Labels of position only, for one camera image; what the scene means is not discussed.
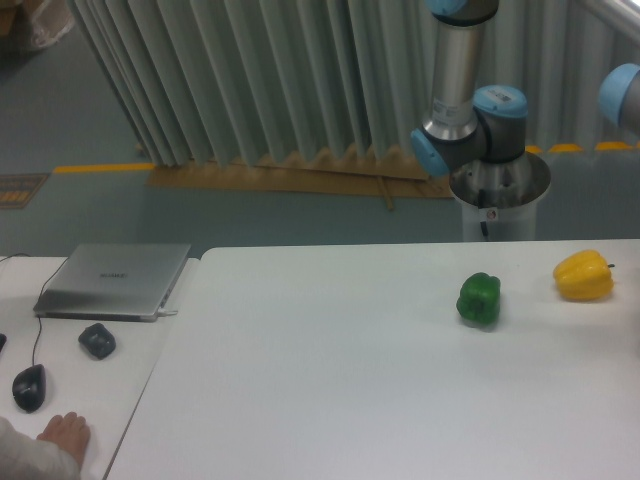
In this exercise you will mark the green bell pepper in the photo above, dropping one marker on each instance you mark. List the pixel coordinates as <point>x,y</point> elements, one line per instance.
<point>479,300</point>

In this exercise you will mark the silver closed laptop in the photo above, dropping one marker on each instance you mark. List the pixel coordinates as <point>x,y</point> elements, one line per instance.
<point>120,282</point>

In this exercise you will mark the small black round object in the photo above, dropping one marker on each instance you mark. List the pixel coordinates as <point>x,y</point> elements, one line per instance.
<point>98,341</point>

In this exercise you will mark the person's bare hand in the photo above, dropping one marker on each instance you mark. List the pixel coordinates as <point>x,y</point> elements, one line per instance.
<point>70,433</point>

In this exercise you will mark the black computer mouse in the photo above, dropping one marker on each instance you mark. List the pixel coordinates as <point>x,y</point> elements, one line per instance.
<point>29,388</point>

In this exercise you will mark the light grey sleeve forearm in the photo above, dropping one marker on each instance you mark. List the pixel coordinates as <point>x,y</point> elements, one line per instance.
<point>23,457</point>

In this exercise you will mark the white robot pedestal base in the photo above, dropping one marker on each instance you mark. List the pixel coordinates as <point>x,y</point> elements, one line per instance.
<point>499,201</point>

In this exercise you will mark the grey pleated curtain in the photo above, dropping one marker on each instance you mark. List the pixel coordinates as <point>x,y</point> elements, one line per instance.
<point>227,80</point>

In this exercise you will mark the yellow bell pepper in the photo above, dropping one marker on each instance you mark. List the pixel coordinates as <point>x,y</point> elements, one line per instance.
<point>584,276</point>

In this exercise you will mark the brown cardboard sheet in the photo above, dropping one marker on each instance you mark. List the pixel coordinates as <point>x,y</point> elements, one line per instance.
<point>391,177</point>

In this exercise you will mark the white laptop plug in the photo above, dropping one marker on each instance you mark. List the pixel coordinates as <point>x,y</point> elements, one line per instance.
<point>166,312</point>

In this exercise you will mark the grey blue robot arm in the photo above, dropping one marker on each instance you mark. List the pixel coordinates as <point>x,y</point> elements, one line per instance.
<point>463,124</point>

